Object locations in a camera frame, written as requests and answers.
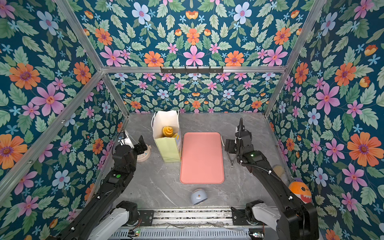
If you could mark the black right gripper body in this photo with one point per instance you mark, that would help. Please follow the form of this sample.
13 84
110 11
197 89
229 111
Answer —
233 147

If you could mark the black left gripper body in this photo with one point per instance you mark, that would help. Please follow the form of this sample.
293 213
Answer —
140 150

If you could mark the green painted paper bag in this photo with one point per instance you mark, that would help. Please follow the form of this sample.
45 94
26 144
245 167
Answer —
169 148

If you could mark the yellow croissant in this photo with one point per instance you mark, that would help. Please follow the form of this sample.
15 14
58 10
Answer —
168 131

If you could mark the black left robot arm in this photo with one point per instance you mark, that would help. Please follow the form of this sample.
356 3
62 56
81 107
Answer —
92 222

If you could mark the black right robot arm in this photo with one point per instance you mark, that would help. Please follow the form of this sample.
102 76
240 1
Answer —
293 219

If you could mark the pink round alarm clock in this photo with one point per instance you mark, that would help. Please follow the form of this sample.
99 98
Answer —
143 157

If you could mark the pink plastic tray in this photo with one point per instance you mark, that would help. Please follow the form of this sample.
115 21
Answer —
202 159

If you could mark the tan sponge block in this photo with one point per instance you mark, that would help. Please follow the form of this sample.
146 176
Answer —
279 171

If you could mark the orange shark plush toy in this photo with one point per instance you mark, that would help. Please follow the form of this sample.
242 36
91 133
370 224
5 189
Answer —
302 191

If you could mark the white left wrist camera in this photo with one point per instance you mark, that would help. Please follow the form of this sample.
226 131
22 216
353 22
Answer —
124 139

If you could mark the black hook rail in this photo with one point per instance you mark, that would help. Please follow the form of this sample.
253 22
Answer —
191 70

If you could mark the metal base rail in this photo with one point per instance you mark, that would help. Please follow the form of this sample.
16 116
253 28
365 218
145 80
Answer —
195 223

